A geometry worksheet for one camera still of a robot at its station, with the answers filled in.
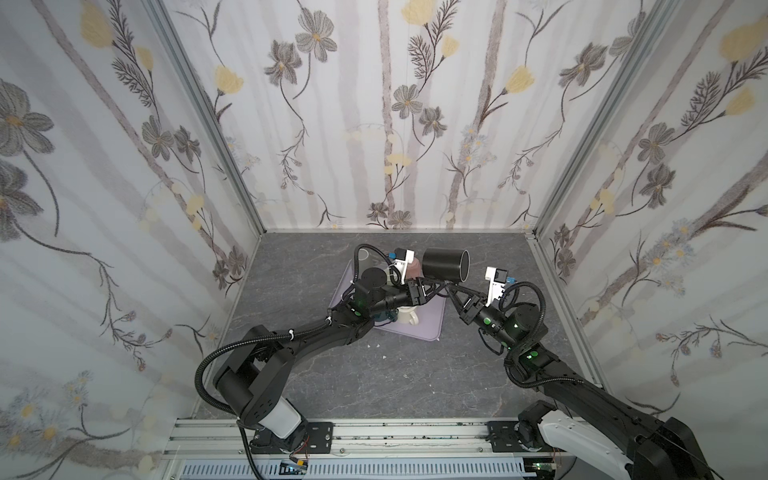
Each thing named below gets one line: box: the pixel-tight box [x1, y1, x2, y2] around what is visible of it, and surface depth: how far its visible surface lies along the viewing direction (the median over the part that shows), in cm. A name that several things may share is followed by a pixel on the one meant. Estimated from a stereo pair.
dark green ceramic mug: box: [374, 309, 399, 322], surface depth 95 cm
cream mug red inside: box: [396, 306, 419, 326], surface depth 92 cm
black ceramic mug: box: [422, 248, 471, 283], surface depth 73 cm
